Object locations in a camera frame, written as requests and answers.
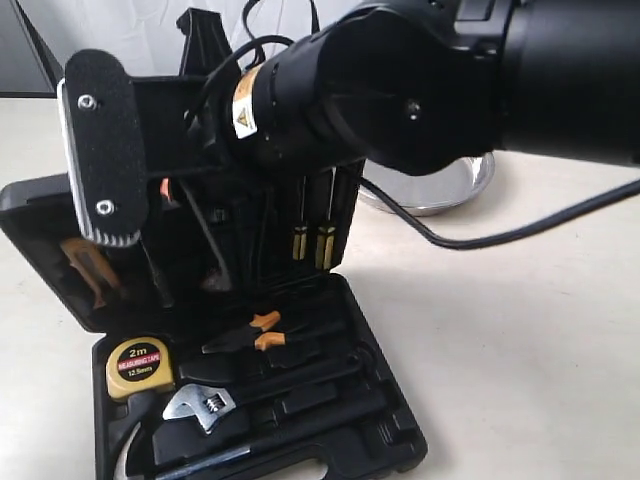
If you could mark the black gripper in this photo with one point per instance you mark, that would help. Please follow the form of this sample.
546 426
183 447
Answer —
179 121

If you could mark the black tool case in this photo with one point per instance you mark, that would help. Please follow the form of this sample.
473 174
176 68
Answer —
221 356

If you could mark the orange handled utility tool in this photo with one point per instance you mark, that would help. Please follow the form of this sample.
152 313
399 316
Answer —
93 267

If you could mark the yellow 2m tape measure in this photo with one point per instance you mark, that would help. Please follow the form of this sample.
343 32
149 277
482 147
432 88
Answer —
136 365

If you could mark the silver adjustable wrench black handle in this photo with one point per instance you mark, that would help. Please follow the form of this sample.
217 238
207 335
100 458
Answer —
208 405

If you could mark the round stainless steel pan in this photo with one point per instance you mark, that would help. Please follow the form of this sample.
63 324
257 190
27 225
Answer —
422 196

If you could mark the yellow black screwdriver left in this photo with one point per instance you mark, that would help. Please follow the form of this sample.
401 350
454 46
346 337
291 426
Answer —
301 227

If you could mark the orange black handled pliers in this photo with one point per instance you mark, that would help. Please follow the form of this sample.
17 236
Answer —
271 330

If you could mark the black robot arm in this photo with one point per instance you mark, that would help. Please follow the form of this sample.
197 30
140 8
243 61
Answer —
412 86

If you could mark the black claw hammer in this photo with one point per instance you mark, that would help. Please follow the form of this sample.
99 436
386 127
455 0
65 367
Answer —
181 448

